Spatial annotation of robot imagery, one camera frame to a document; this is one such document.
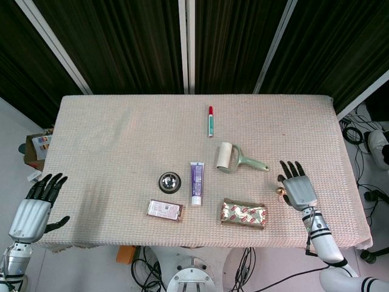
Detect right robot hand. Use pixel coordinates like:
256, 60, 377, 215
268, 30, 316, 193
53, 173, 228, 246
277, 160, 318, 212

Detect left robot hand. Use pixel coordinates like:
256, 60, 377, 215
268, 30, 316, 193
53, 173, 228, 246
8, 173, 71, 244

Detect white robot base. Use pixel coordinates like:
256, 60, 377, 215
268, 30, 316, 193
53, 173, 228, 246
151, 246, 244, 292

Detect chrome desk call bell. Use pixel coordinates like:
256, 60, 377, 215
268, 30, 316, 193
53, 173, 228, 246
158, 171, 182, 194

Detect gold foil wrapped package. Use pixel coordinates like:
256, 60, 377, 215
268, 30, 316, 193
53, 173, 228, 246
220, 198, 269, 229

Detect cardboard box with papers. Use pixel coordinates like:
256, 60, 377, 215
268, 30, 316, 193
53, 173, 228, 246
18, 127, 55, 171

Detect green lint roller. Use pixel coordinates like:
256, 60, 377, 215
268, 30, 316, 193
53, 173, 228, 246
216, 141, 270, 175

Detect white sneaker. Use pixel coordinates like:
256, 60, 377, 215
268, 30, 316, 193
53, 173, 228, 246
368, 130, 389, 170

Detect black caster wheel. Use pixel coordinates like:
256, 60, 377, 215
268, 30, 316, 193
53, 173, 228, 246
360, 248, 389, 264

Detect purple toothpaste tube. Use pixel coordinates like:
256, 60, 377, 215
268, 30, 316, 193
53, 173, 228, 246
189, 161, 205, 207

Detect orange box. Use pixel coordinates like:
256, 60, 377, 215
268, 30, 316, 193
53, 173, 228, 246
116, 245, 136, 265

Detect beige waffle tablecloth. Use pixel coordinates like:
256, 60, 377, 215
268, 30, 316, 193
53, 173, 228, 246
35, 94, 374, 254

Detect red capped marker pen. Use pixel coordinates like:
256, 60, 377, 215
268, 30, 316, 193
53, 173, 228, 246
207, 105, 215, 138

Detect red bordered flat box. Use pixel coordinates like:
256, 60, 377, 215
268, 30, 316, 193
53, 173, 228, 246
146, 199, 185, 223

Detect black floor cables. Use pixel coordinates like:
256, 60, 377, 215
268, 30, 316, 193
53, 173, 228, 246
339, 103, 389, 228

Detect white partition frame post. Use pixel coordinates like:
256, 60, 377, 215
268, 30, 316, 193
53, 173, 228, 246
253, 0, 298, 94
177, 0, 196, 94
336, 69, 389, 121
14, 0, 93, 96

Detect black cable bundle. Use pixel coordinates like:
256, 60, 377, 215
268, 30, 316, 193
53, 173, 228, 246
131, 245, 167, 292

